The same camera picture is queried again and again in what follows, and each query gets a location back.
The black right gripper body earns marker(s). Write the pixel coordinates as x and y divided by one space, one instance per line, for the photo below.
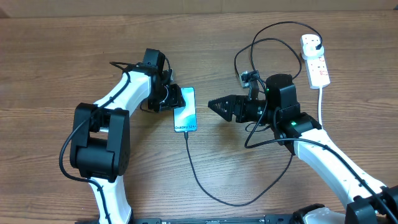
250 111

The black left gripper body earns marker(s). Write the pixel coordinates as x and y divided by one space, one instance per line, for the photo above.
166 97

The blue Galaxy smartphone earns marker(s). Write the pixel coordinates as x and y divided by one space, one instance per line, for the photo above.
185 118

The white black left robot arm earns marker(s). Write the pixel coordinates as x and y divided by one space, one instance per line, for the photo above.
100 142

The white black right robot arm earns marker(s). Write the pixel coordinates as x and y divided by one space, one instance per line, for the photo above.
274 102

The white charger plug adapter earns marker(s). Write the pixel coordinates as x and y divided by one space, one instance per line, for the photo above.
310 51

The white power strip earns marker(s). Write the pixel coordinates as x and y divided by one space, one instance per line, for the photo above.
317 72

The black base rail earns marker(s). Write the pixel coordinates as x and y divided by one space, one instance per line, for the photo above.
211 221

